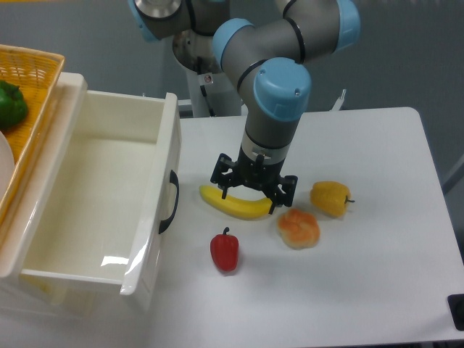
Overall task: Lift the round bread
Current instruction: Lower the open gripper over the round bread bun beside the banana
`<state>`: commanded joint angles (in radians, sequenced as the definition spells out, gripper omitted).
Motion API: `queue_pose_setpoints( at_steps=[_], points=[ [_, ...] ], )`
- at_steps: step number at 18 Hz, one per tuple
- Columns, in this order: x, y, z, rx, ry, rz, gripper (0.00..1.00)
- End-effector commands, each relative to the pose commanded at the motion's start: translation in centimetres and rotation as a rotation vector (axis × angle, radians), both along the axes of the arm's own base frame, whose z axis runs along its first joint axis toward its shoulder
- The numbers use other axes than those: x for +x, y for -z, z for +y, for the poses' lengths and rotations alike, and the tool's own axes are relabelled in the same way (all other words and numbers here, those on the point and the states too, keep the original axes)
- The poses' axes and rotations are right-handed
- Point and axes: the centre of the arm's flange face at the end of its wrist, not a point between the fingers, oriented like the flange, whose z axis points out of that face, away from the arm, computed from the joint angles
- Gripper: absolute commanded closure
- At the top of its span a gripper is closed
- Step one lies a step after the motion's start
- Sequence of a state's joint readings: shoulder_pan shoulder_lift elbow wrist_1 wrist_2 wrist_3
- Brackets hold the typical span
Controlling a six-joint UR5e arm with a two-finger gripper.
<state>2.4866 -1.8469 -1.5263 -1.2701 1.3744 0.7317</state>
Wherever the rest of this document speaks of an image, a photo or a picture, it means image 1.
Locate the white plate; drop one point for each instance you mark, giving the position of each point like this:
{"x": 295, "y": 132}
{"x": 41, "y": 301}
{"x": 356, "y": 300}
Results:
{"x": 7, "y": 165}

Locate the white drawer cabinet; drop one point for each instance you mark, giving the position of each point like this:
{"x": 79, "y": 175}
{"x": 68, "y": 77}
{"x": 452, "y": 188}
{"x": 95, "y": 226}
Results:
{"x": 27, "y": 293}

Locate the yellow bell pepper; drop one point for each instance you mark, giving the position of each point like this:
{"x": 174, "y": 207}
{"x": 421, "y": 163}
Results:
{"x": 331, "y": 197}

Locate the black drawer handle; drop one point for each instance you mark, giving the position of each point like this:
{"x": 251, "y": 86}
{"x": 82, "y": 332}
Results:
{"x": 173, "y": 199}

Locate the round orange bread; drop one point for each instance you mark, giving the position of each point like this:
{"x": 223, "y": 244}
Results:
{"x": 298, "y": 229}

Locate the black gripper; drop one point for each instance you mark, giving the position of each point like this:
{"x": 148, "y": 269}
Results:
{"x": 257, "y": 168}

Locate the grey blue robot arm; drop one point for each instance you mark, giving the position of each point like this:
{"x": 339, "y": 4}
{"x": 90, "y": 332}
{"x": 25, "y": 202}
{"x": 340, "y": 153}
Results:
{"x": 266, "y": 66}

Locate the red bell pepper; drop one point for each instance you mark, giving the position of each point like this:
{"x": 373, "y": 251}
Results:
{"x": 224, "y": 250}

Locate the green bell pepper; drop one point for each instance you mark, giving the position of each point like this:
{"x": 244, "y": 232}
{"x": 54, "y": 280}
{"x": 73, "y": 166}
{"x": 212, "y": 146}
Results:
{"x": 11, "y": 105}

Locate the yellow banana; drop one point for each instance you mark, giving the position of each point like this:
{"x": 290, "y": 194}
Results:
{"x": 235, "y": 207}

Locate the white open drawer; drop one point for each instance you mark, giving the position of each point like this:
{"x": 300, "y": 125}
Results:
{"x": 99, "y": 228}

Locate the black corner object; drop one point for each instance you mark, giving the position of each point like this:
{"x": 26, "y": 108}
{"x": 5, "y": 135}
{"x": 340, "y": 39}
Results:
{"x": 456, "y": 306}

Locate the yellow woven basket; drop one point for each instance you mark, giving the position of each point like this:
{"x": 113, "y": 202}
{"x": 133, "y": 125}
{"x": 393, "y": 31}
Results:
{"x": 28, "y": 78}

